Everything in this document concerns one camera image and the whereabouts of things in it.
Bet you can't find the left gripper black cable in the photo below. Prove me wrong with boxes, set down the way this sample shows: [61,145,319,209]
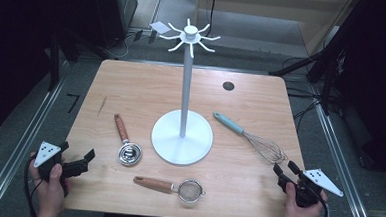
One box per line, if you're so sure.
[21,154,43,217]

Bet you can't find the black hanging cable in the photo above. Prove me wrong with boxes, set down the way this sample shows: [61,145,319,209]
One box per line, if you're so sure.
[205,0,219,38]

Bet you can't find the teal handled wire whisk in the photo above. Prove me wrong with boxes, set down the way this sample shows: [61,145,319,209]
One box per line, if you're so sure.
[210,111,291,166]

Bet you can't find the black floor cables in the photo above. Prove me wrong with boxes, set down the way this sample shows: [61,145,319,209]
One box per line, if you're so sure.
[279,56,330,131]

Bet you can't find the white floor cable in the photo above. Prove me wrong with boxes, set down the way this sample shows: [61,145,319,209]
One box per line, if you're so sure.
[105,33,133,60]

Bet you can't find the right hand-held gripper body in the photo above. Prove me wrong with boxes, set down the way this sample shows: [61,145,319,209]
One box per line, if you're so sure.
[275,166,346,210]

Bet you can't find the wooden handled mesh strainer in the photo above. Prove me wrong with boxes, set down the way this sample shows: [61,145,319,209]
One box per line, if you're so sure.
[131,174,207,204]

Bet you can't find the white utensil hook stand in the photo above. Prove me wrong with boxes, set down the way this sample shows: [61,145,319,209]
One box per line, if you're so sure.
[149,15,223,168]

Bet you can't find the black metal stand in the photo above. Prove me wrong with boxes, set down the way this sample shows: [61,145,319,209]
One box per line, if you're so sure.
[47,30,65,93]
[266,41,350,118]

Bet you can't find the white paper sheet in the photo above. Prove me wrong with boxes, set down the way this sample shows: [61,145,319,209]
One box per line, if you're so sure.
[148,20,173,35]

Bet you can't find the black cabinet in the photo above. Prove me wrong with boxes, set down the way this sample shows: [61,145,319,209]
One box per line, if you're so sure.
[88,0,139,51]

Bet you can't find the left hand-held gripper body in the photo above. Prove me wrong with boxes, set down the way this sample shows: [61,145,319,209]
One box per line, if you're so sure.
[32,140,91,184]

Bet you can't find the person's left hand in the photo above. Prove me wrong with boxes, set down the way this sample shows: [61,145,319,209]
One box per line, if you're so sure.
[26,151,73,215]

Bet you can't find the metal floor rail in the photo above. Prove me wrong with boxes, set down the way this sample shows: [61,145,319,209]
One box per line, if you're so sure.
[0,74,66,217]
[303,84,383,217]

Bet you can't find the wooden handled metal scoop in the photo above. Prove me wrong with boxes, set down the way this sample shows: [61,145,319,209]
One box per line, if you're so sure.
[111,113,146,168]

